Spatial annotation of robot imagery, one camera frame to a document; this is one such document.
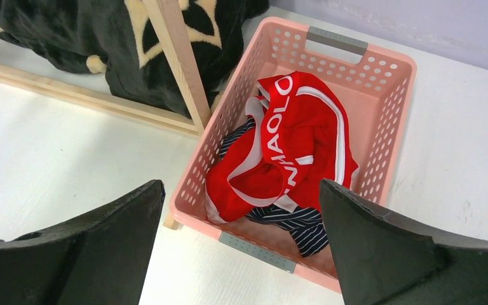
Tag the black floral plush cushion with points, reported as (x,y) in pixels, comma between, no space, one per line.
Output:
(118,40)

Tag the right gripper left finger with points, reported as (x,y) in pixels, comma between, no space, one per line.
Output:
(99,257)

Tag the pink plastic basket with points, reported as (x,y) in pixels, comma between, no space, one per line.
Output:
(374,84)

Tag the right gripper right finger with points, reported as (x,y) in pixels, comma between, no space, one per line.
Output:
(384,257)

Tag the red underwear with white lettering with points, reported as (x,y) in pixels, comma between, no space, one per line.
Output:
(299,137)

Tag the navy striped underwear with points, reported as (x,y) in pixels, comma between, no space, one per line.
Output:
(305,225)

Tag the wooden clothes rack frame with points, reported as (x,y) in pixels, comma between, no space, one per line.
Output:
(170,28)

